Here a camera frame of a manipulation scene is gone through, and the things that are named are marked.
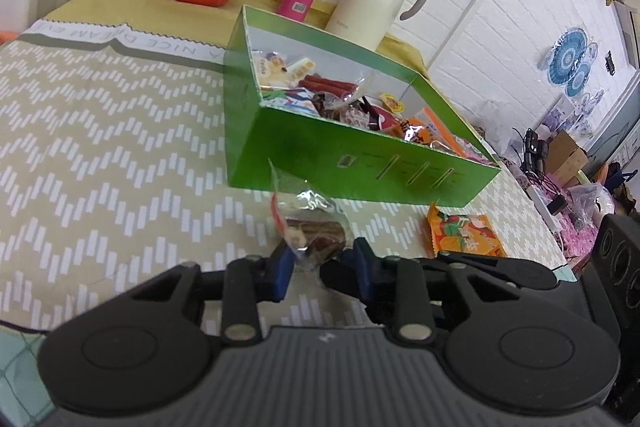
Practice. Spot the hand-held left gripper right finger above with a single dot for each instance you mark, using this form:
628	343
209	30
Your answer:
362	272

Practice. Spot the small yellow packet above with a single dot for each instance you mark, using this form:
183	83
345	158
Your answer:
391	103

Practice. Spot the clear packet of brown snack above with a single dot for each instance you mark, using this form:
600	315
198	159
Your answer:
315	227

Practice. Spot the brown cardboard box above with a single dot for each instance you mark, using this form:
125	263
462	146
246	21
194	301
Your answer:
565	152

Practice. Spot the red sausage packet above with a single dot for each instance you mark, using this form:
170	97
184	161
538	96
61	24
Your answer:
325	83

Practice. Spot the cracker packet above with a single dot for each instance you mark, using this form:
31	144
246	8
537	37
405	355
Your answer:
272	72

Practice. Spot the dark red snack bag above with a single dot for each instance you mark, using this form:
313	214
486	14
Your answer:
347	112

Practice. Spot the black charger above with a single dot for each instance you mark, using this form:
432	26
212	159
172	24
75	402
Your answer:
534	147

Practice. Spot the green cardboard box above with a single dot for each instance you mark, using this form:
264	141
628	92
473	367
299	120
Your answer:
310	152

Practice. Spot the yellow cloth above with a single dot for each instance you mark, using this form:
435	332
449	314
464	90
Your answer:
125	2

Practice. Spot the white power strip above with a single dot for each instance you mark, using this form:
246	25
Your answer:
542	204

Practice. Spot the clear plastic bag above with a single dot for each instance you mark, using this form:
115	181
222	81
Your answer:
495	122

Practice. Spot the patterned tablecloth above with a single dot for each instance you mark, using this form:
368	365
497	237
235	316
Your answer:
100	157

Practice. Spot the orange printed clear packet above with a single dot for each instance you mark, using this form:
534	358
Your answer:
425	129

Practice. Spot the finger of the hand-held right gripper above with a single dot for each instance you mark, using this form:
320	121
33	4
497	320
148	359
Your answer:
505	274

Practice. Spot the orange snack packet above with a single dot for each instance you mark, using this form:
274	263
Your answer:
465	232

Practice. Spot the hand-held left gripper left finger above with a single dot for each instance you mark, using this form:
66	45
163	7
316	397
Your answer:
282	276

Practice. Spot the blue patterned wall decoration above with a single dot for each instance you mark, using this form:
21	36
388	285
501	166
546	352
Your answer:
570	57

